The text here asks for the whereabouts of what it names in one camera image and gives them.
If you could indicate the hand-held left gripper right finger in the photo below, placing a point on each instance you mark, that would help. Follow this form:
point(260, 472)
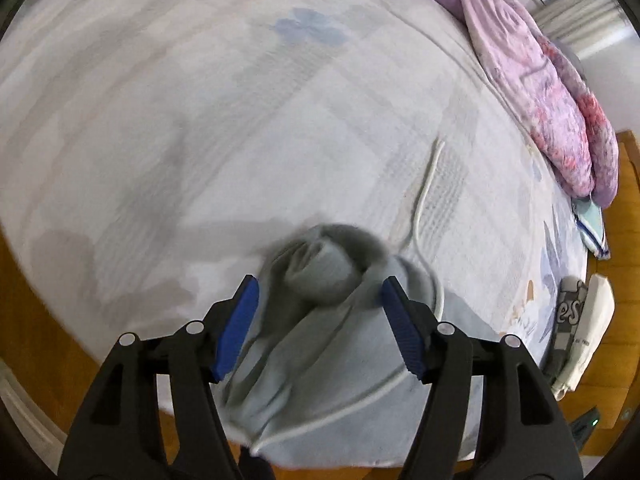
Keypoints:
point(405, 330)

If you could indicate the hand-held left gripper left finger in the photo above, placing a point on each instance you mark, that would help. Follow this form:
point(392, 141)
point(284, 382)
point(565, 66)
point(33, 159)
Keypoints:
point(235, 330)

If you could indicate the grey zip hoodie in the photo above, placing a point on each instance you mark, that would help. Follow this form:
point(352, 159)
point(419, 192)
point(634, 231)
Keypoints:
point(325, 360)

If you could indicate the white folded garment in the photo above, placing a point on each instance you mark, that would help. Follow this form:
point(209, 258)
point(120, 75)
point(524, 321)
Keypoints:
point(597, 320)

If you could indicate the checkered grey folded garment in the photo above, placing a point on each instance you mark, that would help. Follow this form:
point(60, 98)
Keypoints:
point(567, 310)

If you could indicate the wooden bed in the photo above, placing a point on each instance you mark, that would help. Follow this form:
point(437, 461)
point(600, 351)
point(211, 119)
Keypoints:
point(625, 260)

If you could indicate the light blue folded cloth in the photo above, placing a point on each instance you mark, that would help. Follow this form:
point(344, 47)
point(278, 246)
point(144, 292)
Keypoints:
point(592, 232)

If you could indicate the leaf print bedsheet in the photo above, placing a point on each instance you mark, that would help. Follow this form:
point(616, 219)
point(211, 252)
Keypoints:
point(200, 110)

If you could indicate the purple floral quilt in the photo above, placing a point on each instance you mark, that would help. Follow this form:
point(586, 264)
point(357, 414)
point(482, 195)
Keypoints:
point(525, 70)

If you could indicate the striped grey curtain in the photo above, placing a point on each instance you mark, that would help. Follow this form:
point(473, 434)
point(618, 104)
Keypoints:
point(580, 20)

